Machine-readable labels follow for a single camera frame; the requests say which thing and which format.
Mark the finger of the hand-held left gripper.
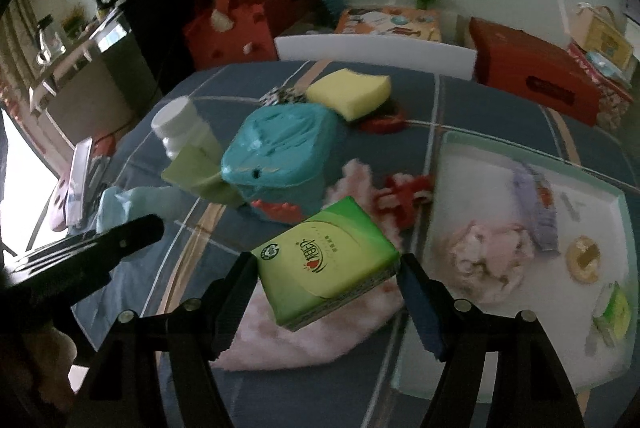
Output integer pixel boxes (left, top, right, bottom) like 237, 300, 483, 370
10, 214, 165, 281

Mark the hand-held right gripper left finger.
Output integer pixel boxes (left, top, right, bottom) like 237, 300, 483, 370
87, 251, 261, 428

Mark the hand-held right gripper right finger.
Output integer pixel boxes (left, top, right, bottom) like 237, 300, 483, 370
397, 252, 586, 428

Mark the light blue cloth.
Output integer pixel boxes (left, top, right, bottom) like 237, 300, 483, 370
96, 185, 201, 234

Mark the pink plush toy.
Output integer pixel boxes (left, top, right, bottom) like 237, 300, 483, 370
434, 221, 537, 304

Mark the pink fluffy towel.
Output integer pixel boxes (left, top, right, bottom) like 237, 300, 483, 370
215, 158, 406, 371

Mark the green tissue packet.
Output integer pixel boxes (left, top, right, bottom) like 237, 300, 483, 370
251, 195, 401, 333

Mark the red fluffy toy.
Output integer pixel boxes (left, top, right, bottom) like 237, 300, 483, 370
372, 173, 435, 224

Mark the white tray with teal rim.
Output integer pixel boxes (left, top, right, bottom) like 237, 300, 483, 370
390, 131, 640, 404

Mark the purple packet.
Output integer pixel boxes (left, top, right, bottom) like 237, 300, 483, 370
510, 161, 561, 254

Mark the teal plastic-wrapped pack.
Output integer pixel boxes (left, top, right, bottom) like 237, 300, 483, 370
220, 103, 348, 224

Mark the round yellow puff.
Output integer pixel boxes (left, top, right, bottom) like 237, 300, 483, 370
566, 235, 603, 283

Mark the small green packet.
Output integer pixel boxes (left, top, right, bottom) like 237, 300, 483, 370
592, 281, 633, 349

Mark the yellow sponge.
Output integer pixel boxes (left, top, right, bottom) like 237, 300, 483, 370
305, 68, 393, 123

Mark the person's left hand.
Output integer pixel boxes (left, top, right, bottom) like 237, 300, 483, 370
20, 325, 78, 411

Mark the blue plaid tablecloth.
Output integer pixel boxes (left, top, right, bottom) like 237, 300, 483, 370
70, 58, 640, 428

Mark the red hair clip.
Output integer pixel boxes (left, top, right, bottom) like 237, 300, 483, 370
250, 199, 303, 224

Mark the white plastic bottle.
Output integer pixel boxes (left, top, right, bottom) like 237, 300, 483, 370
151, 96, 221, 161

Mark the glass kettle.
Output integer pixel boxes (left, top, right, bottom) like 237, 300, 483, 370
35, 16, 66, 66

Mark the black and white scrunchie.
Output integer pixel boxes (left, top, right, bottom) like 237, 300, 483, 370
259, 86, 308, 106

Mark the small potted plant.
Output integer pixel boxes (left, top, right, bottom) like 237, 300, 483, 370
60, 6, 91, 39

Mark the red tote bag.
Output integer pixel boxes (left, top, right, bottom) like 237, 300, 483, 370
182, 0, 296, 69

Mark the white chair back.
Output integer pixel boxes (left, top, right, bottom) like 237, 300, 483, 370
274, 34, 478, 82

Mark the red cardboard box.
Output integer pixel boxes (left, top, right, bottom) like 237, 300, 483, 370
469, 17, 603, 126

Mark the patterned gift box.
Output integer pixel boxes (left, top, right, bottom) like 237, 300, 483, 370
567, 43, 635, 131

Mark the colourful printed box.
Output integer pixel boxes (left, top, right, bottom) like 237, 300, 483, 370
334, 7, 443, 43

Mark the light blue wipes pack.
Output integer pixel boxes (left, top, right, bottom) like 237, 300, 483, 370
585, 51, 628, 82

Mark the yellow gift bag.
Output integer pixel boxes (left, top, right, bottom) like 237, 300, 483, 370
570, 3, 633, 69

